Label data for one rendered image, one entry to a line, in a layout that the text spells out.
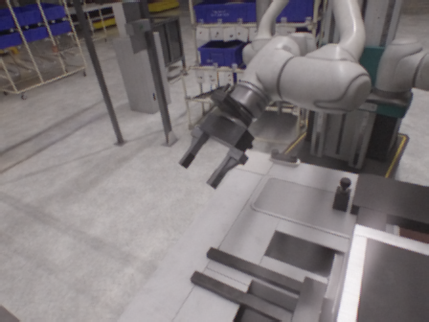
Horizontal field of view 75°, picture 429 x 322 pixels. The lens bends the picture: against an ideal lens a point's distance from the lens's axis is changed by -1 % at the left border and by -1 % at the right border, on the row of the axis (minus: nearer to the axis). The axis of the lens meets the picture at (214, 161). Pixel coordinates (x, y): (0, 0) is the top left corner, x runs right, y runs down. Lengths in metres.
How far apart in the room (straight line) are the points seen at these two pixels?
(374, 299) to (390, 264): 0.09
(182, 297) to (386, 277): 0.44
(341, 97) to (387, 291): 0.35
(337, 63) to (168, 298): 0.64
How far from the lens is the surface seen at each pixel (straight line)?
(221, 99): 0.63
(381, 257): 0.66
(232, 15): 2.72
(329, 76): 0.60
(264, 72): 0.68
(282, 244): 0.91
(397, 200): 0.98
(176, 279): 0.78
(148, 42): 2.65
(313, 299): 0.70
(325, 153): 2.11
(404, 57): 1.53
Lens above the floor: 1.48
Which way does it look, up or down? 34 degrees down
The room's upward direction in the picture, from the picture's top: 6 degrees counter-clockwise
